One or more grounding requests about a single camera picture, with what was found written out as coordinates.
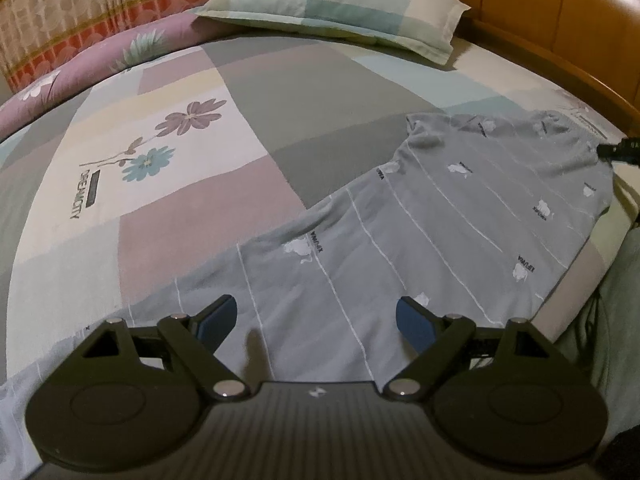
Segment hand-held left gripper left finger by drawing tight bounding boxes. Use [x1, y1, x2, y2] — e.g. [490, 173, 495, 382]
[60, 295, 252, 402]

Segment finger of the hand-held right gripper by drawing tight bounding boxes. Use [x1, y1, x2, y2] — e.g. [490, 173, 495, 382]
[597, 137, 640, 166]

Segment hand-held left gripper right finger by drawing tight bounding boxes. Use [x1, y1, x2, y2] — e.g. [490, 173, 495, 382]
[382, 296, 576, 402]

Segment grey printed pants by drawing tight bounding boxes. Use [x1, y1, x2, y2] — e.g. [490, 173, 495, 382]
[0, 110, 616, 421]

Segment wooden headboard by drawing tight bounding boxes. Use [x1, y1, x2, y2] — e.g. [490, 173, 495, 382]
[385, 0, 640, 133]

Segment person's leg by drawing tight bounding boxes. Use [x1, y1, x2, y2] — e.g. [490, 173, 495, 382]
[555, 230, 640, 441]

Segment purple floral quilt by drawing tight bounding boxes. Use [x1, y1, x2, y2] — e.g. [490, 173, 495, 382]
[0, 10, 231, 133]

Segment pastel checked pillow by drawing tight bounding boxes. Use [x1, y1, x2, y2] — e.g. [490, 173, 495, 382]
[192, 0, 471, 66]

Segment patterned curtain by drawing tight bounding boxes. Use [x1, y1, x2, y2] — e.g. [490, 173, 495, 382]
[0, 0, 261, 91]

